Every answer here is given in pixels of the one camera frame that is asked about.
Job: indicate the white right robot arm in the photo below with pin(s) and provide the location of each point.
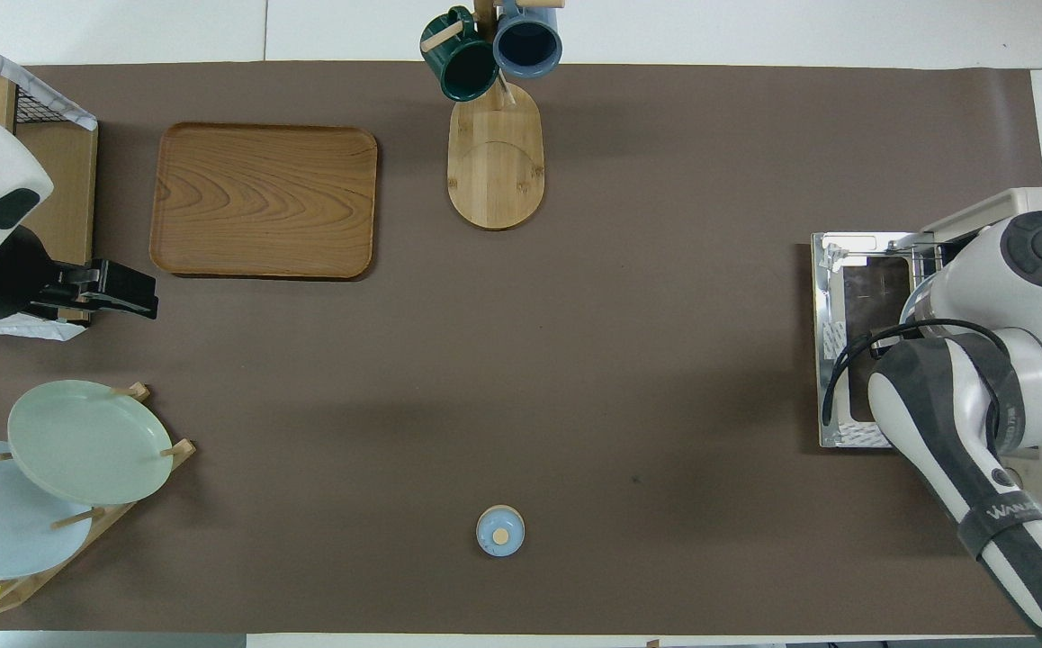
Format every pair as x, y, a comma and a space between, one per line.
980, 288

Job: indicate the dark green mug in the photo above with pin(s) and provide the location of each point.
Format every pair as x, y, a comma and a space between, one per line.
467, 67

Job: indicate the brown table mat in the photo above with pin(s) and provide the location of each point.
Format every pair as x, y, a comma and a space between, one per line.
710, 225

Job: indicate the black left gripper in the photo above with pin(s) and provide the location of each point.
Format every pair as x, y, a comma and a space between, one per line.
100, 284

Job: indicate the rectangular wooden tray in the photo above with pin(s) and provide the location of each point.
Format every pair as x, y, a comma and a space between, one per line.
260, 198

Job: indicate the pale green plate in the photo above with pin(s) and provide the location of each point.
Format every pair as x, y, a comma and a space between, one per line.
89, 441

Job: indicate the blue mug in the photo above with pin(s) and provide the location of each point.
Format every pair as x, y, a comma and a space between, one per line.
528, 45

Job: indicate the wooden plate rack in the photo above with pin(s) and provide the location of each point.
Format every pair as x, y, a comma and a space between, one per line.
116, 517

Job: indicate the wooden mug tree stand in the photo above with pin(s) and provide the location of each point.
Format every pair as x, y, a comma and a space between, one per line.
494, 171

